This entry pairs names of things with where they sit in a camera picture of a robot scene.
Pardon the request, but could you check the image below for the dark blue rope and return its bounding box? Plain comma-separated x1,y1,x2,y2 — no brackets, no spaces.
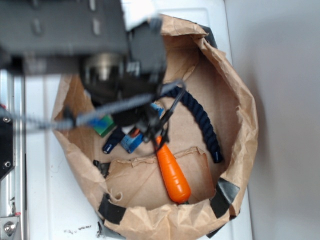
101,86,225,164

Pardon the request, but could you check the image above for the orange plastic carrot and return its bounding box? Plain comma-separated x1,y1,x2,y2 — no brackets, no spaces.
156,136,191,204

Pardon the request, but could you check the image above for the green rectangular block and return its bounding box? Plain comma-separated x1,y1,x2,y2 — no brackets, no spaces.
93,115,116,138

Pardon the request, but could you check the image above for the black corner bracket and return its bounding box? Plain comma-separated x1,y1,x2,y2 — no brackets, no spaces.
0,103,16,181

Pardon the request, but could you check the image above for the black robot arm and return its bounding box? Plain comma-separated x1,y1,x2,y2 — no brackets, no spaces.
0,0,167,130

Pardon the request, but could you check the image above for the aluminium frame rail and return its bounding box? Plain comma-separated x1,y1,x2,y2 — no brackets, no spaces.
0,70,28,240

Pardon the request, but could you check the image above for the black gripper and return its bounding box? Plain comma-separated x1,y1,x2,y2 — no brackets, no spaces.
79,18,167,127

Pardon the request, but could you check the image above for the brown paper bag container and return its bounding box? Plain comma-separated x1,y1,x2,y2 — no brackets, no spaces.
54,15,259,240

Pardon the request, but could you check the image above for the grey braided cable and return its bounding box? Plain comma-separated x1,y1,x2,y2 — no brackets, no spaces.
14,79,187,133

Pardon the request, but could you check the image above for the blue sponge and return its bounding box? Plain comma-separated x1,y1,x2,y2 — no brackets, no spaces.
120,103,164,154

